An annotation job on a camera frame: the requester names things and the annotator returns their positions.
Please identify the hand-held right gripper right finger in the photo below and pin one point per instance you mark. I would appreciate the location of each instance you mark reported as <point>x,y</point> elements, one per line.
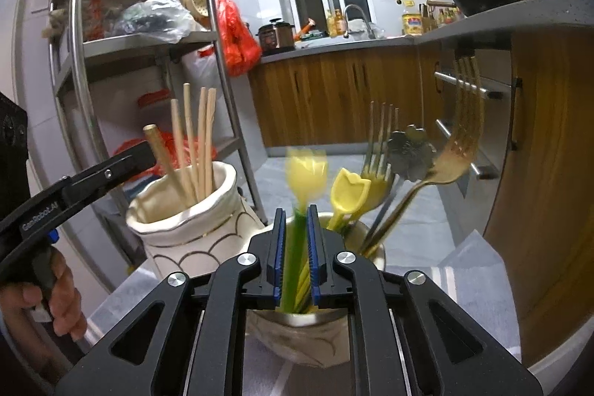
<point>315,257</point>

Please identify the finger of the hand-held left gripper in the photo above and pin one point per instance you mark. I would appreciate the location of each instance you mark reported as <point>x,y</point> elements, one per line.
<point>111,173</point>

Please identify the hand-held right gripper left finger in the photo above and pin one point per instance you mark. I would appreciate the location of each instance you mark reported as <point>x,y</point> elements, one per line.
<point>278,257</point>

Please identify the plain cream ceramic jar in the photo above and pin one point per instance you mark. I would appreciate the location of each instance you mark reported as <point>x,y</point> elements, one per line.
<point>301,340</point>

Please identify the floral cream ceramic jar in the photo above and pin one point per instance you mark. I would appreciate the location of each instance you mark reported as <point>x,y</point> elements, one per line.
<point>185,238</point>

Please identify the silver flower spoon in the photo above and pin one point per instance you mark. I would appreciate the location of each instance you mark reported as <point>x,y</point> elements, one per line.
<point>410,152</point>

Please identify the gold metal fork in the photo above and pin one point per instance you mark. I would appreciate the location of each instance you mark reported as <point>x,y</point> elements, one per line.
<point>457,164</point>

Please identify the person's left hand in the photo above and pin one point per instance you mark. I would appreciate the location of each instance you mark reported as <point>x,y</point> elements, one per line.
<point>67,308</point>

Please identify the crumpled red bag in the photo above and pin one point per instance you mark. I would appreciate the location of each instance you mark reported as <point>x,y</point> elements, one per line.
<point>127,144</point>

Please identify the red lid container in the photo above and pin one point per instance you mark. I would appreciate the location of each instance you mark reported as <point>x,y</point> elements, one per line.
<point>153,99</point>

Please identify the metal shelf rack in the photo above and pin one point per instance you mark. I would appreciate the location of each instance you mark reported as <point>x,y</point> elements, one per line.
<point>139,44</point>

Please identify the white plastic bag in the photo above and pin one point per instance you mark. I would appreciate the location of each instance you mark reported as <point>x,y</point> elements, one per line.
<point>199,71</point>

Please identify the grey striped cloth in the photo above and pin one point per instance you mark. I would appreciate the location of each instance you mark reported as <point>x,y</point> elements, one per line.
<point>464,284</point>

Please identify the wooden kitchen cabinet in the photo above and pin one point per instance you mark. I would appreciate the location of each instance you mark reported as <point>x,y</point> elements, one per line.
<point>325,99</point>

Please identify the orange snack package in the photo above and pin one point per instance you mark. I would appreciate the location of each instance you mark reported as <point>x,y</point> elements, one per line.
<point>100,13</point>

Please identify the clear plastic bag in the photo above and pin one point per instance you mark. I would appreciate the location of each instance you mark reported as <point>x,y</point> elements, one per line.
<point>153,18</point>

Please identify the large red plastic bag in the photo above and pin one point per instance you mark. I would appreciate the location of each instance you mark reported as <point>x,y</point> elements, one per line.
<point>236,43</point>

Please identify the cream plastic strainer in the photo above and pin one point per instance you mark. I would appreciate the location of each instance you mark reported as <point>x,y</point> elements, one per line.
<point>194,1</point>

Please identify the dark rice cooker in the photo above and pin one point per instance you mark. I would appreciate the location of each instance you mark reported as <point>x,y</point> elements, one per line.
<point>276,36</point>

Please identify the orange kitchen tool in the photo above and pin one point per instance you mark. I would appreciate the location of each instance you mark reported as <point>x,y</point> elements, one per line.
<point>306,29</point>

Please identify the amber sauce bottle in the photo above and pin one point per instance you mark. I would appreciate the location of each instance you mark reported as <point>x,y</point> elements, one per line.
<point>330,25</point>
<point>340,24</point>

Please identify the chrome faucet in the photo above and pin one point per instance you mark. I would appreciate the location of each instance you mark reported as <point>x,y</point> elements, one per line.
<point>366,20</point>

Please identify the yellow oil bottle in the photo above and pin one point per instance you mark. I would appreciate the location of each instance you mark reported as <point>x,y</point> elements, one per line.
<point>412,22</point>

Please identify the stainless built-in oven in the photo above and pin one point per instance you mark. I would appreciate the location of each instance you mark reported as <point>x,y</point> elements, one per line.
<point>492,71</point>

